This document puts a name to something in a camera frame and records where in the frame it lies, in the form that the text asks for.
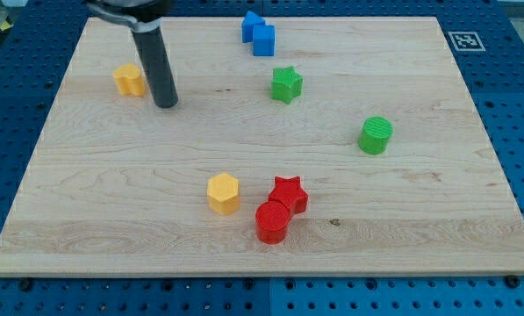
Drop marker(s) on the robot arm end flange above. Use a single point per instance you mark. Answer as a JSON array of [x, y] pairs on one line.
[[137, 15]]

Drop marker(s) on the yellow hexagon block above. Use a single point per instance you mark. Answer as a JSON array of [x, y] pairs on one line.
[[223, 194]]

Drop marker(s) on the light wooden board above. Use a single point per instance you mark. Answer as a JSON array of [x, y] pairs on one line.
[[117, 187]]

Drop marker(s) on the red star block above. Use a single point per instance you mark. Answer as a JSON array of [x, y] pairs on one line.
[[289, 192]]

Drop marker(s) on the red cylinder block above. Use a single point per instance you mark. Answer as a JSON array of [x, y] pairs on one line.
[[271, 221]]

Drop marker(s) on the green star block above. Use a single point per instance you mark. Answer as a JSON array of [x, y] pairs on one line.
[[286, 84]]

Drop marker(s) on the green cylinder block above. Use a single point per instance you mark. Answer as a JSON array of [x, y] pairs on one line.
[[375, 135]]

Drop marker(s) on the blue cube block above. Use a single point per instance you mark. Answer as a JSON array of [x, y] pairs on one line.
[[264, 38]]

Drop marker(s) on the blue triangular block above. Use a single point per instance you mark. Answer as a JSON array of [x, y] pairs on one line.
[[250, 20]]

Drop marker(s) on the yellow heart block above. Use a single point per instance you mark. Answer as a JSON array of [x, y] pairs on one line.
[[129, 81]]

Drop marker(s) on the dark cylindrical pointer rod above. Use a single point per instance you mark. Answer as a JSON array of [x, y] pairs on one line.
[[155, 62]]

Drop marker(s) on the white fiducial marker tag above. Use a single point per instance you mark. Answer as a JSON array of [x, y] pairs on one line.
[[466, 41]]

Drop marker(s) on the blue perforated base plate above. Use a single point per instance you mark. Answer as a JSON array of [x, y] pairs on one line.
[[34, 55]]

